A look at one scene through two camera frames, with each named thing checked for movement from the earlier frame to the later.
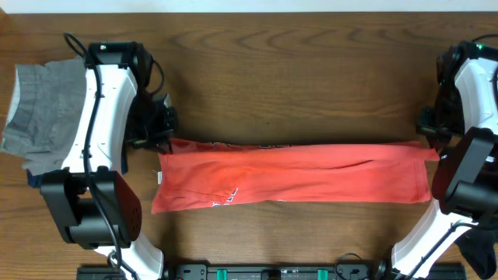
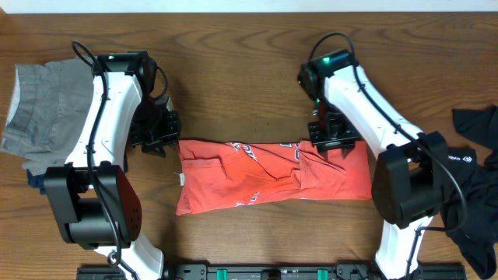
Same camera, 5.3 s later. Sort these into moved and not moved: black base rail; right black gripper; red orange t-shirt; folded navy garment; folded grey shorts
Moved: right black gripper; red orange t-shirt
Not moved: folded navy garment; black base rail; folded grey shorts
